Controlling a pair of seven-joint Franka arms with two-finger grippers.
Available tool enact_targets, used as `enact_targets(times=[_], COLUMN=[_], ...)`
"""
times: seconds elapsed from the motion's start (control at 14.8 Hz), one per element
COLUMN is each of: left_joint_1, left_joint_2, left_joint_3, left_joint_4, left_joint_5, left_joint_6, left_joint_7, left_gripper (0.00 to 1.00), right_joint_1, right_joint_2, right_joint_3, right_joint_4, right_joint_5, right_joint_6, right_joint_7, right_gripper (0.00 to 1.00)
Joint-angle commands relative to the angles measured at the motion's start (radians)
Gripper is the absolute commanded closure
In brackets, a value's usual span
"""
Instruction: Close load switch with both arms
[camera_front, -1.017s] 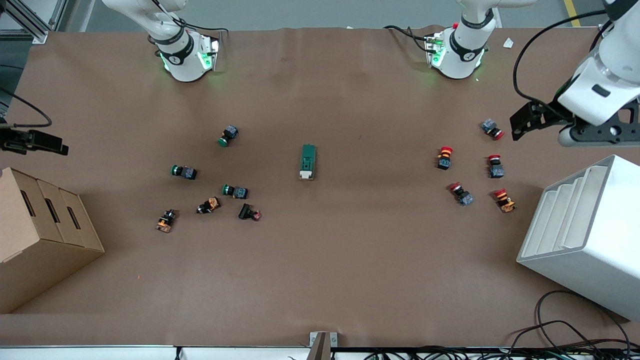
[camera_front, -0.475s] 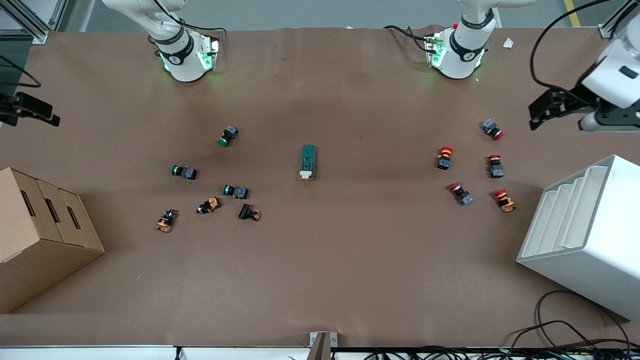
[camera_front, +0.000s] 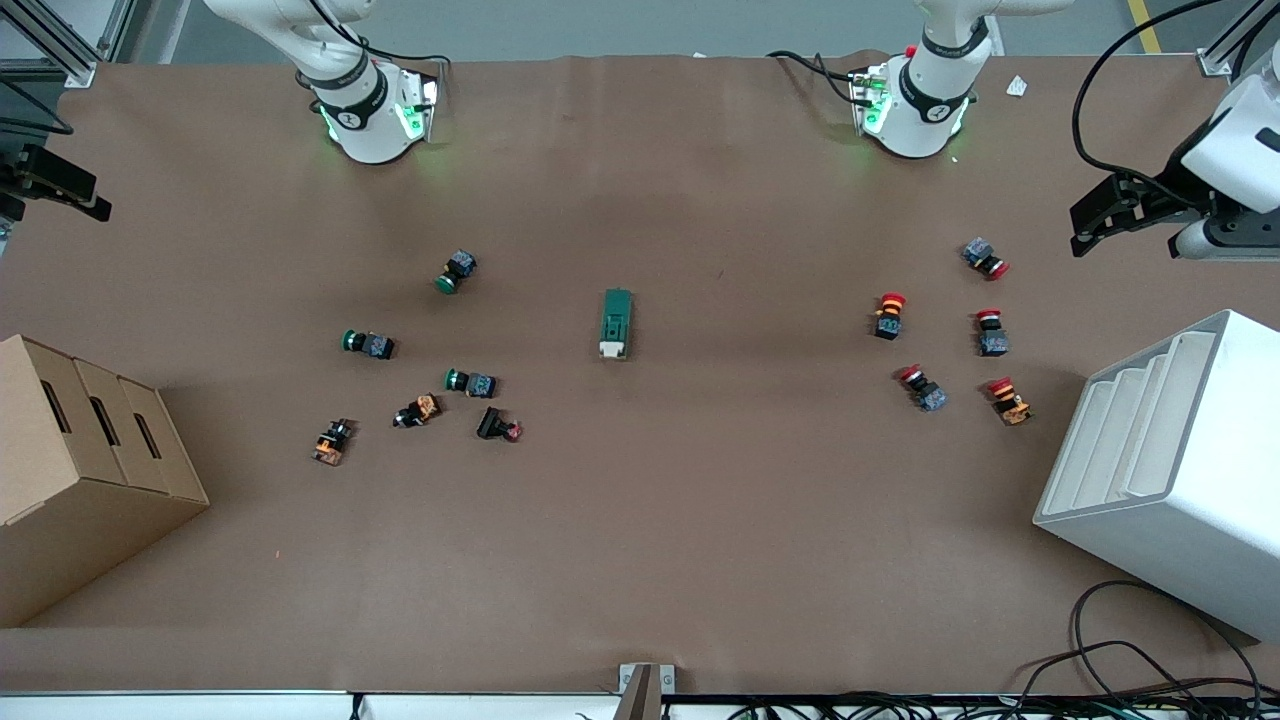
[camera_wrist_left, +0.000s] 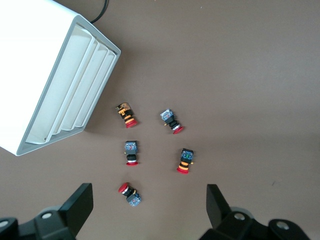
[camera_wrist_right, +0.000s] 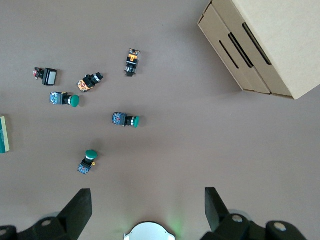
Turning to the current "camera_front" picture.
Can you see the black square pushbutton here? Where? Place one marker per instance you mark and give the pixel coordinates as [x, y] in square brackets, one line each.
[495, 424]

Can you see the white table edge rail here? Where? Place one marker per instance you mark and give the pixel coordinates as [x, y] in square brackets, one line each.
[200, 706]

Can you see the green pushbutton blue contact block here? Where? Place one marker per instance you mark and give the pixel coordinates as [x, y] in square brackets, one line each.
[472, 383]
[457, 271]
[367, 344]

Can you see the red pushbutton orange contact block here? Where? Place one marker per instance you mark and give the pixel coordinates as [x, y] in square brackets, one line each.
[1008, 400]

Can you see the green load switch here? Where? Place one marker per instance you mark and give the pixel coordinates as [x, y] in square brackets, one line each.
[615, 320]

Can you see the white stepped plastic bin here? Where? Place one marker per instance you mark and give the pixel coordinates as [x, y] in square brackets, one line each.
[1170, 480]

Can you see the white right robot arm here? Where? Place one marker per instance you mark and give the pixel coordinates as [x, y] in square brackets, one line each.
[365, 110]

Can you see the brown cardboard box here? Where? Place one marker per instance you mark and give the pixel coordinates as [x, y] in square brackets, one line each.
[80, 480]

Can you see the brown table cover sheet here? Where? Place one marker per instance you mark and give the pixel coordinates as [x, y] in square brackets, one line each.
[700, 500]

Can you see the black selector switch orange block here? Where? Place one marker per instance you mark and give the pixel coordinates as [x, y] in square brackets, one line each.
[332, 441]
[418, 410]

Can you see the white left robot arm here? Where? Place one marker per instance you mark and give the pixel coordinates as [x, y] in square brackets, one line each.
[930, 110]

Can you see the aluminium frame profile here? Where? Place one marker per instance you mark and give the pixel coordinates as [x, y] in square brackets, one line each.
[1235, 40]
[60, 45]

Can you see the red pushbutton black contact block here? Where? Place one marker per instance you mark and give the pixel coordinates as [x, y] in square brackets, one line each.
[890, 315]

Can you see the small white paper scrap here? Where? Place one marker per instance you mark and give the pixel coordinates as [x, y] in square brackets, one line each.
[1017, 86]

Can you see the metal table edge bracket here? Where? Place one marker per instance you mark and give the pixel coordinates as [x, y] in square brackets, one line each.
[645, 685]

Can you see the red pushbutton blue contact block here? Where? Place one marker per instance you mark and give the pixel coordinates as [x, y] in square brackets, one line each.
[991, 335]
[923, 388]
[985, 258]

